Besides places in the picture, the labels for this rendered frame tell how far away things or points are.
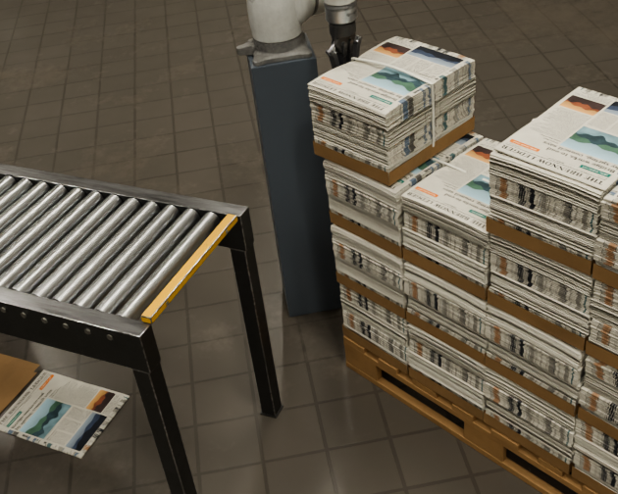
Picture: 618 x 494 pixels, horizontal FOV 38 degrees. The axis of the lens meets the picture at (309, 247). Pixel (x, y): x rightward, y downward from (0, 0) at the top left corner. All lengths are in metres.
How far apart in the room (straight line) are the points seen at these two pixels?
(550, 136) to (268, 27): 0.97
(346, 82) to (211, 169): 1.86
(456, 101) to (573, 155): 0.54
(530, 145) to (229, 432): 1.39
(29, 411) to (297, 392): 0.91
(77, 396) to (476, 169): 1.57
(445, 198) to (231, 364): 1.14
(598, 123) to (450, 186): 0.43
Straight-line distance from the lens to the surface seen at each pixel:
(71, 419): 3.11
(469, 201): 2.33
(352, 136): 2.41
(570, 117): 2.23
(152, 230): 2.43
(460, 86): 2.51
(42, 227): 2.58
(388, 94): 2.35
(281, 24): 2.70
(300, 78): 2.76
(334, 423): 2.88
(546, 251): 2.13
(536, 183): 2.05
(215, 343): 3.22
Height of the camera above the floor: 2.14
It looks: 37 degrees down
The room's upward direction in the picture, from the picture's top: 7 degrees counter-clockwise
